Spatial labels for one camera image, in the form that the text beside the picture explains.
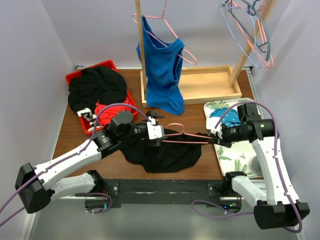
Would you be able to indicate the wooden clothes rack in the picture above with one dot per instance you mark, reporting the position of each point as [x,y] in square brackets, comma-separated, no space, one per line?
[199,85]

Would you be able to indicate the grey cup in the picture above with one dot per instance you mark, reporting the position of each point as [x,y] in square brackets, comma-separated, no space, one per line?
[255,166]

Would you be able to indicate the grey plastic hanger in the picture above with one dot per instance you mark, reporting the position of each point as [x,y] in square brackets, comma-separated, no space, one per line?
[255,14]

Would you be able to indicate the blue dotted plate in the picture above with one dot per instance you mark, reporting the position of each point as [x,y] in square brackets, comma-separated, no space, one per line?
[231,118]

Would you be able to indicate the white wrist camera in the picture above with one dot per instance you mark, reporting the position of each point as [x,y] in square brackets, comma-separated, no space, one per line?
[154,130]
[214,126]

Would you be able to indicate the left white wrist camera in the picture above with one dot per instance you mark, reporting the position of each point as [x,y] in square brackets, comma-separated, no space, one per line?
[154,130]

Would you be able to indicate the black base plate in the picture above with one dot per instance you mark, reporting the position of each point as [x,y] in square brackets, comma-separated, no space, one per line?
[168,192]

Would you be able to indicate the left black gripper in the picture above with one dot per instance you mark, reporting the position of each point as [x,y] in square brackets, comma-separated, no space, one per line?
[153,115]

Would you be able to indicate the black clothes pile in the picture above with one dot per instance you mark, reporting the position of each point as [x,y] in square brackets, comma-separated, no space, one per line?
[99,84]

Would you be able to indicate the floral serving tray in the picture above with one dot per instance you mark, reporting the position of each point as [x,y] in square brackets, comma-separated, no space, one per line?
[238,157]

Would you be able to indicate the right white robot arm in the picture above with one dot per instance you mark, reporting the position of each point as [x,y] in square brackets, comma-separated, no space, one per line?
[279,206]

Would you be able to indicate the black tank top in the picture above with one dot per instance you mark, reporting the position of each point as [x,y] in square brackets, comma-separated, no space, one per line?
[177,152]

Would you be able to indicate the blue tank top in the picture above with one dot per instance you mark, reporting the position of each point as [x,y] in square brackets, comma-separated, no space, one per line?
[163,66]

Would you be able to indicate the red garment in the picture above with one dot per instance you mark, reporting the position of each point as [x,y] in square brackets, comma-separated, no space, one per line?
[107,115]

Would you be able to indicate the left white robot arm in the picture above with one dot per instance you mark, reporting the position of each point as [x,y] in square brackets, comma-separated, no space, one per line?
[39,185]

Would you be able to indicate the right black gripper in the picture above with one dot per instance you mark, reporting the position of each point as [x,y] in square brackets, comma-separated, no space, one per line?
[223,141]

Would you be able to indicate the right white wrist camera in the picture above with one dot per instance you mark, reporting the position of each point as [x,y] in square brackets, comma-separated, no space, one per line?
[214,126]

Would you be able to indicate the black white striped garment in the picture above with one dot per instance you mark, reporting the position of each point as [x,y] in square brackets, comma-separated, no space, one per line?
[88,115]

